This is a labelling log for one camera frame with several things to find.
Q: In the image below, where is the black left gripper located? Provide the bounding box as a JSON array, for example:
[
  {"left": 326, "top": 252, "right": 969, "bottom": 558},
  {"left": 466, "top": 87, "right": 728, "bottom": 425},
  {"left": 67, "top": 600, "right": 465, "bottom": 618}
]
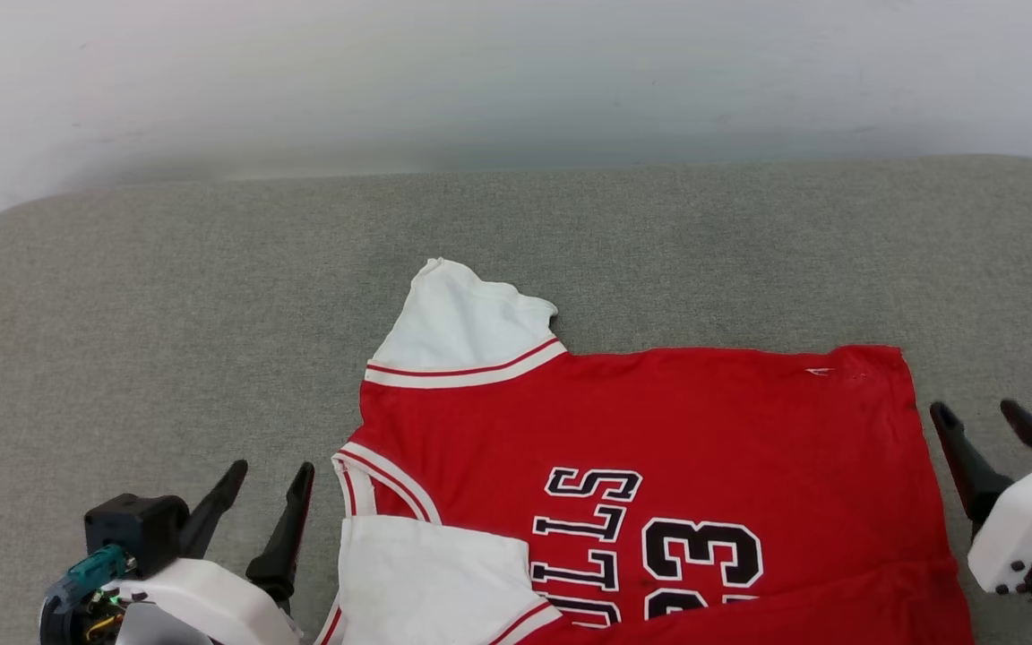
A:
[{"left": 39, "top": 460, "right": 316, "bottom": 645}]

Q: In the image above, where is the red and white basketball jersey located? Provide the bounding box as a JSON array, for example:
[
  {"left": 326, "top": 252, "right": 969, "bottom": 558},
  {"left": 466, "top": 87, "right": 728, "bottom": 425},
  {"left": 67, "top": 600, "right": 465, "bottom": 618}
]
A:
[{"left": 314, "top": 258, "right": 975, "bottom": 645}]

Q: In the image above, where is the teal cable connector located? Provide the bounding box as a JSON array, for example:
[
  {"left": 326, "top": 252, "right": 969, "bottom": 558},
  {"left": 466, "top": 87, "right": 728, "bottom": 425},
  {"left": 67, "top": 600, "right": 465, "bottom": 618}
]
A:
[{"left": 43, "top": 544, "right": 133, "bottom": 615}]

